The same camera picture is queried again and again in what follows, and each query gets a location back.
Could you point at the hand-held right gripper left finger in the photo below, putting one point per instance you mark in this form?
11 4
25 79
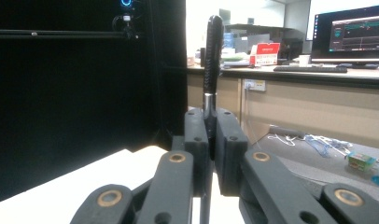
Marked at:
197 137

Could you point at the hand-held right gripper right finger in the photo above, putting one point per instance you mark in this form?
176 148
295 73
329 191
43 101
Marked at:
229 146

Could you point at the dark bottle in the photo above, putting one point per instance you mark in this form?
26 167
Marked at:
203 57

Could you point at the pale blue plastic wrap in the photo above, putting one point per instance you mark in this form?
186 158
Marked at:
324 144

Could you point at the wooden desk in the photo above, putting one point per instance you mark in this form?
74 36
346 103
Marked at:
318 109

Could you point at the red and white box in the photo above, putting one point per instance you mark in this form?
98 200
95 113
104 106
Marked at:
265 54

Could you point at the black keyboard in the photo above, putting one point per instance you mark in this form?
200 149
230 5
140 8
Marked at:
309 69

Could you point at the white cup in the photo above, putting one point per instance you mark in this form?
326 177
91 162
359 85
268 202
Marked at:
304 60

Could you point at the green packet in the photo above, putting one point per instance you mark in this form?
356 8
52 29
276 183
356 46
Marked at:
360 161

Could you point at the black curtain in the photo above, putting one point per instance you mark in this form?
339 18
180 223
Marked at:
69 93

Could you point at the computer monitor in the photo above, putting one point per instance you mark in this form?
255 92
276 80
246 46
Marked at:
352 34

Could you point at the black horizontal bar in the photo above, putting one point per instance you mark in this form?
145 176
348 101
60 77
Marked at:
53 33

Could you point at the white wall outlet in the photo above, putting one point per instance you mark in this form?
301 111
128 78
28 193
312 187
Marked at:
255 85

